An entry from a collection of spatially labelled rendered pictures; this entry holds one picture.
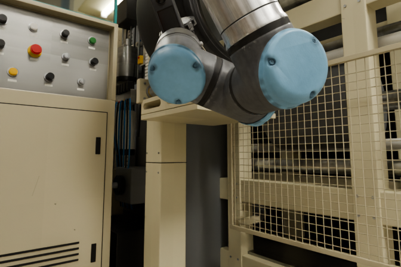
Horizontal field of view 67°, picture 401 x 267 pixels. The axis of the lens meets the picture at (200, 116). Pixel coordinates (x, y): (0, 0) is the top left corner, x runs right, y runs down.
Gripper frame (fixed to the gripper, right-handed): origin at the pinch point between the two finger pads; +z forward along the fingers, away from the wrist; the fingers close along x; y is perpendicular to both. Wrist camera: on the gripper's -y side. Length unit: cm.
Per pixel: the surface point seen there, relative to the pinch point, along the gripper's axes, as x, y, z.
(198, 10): 4.9, 2.1, 15.9
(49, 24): -57, -13, 53
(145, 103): -27.9, 26.2, 24.4
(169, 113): -16.9, 27.3, 9.3
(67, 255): -79, 63, 0
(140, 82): -27.2, 19.5, 29.8
